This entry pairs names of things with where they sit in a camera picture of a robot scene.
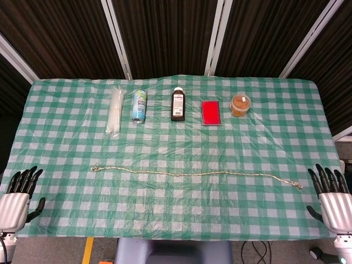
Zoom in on light blue spray can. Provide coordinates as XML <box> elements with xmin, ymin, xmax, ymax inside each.
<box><xmin>131</xmin><ymin>89</ymin><xmax>149</xmax><ymax>124</ymax></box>

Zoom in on green checkered tablecloth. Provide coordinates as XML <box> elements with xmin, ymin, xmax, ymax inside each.
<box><xmin>0</xmin><ymin>74</ymin><xmax>352</xmax><ymax>239</ymax></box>

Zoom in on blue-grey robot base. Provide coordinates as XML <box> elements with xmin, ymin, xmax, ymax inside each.
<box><xmin>114</xmin><ymin>236</ymin><xmax>233</xmax><ymax>264</ymax></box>

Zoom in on clear cup of snacks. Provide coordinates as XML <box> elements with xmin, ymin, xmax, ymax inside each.
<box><xmin>230</xmin><ymin>93</ymin><xmax>252</xmax><ymax>117</ymax></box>

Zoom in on white zip tie bundle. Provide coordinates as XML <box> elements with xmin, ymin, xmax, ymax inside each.
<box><xmin>106</xmin><ymin>85</ymin><xmax>126</xmax><ymax>137</ymax></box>

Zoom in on white partition frame post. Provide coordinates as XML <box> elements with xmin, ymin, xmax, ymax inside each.
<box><xmin>205</xmin><ymin>0</ymin><xmax>233</xmax><ymax>76</ymax></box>
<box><xmin>101</xmin><ymin>0</ymin><xmax>132</xmax><ymax>80</ymax></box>
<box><xmin>0</xmin><ymin>34</ymin><xmax>39</xmax><ymax>84</ymax></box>
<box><xmin>278</xmin><ymin>0</ymin><xmax>345</xmax><ymax>79</ymax></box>
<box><xmin>332</xmin><ymin>128</ymin><xmax>352</xmax><ymax>142</ymax></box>

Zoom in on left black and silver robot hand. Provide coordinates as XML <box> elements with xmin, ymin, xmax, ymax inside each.
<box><xmin>0</xmin><ymin>166</ymin><xmax>46</xmax><ymax>230</ymax></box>

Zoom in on black caster wheel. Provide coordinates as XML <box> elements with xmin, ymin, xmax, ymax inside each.
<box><xmin>309</xmin><ymin>246</ymin><xmax>324</xmax><ymax>261</ymax></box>

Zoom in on black floor cables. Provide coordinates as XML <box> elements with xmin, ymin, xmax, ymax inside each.
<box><xmin>240</xmin><ymin>240</ymin><xmax>273</xmax><ymax>264</ymax></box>

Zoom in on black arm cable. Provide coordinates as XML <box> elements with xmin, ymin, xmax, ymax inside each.
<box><xmin>0</xmin><ymin>235</ymin><xmax>8</xmax><ymax>261</ymax></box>

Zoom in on brown bottle with white cap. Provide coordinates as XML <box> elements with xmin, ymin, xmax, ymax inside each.
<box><xmin>170</xmin><ymin>87</ymin><xmax>186</xmax><ymax>122</ymax></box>

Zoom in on beige braided rope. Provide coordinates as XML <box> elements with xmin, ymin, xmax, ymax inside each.
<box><xmin>90</xmin><ymin>166</ymin><xmax>303</xmax><ymax>191</ymax></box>

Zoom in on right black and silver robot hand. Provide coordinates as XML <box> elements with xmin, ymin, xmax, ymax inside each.
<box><xmin>306</xmin><ymin>163</ymin><xmax>352</xmax><ymax>234</ymax></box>

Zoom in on red flat case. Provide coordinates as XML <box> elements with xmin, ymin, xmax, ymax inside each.
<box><xmin>201</xmin><ymin>100</ymin><xmax>223</xmax><ymax>127</ymax></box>

